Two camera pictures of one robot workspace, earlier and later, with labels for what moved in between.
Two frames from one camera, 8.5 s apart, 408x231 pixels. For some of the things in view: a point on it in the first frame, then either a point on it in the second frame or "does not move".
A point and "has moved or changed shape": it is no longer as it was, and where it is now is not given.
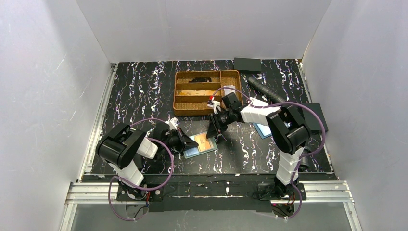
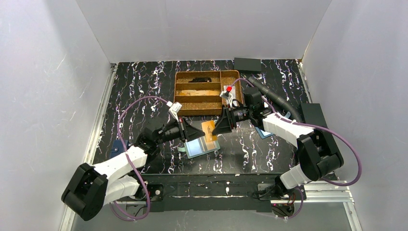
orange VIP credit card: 203,142 has moved or changed shape
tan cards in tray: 197,93 does not move
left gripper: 180,140 -> 184,131
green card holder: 195,151 does not move
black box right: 313,121 does not move
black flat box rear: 248,64 does not move
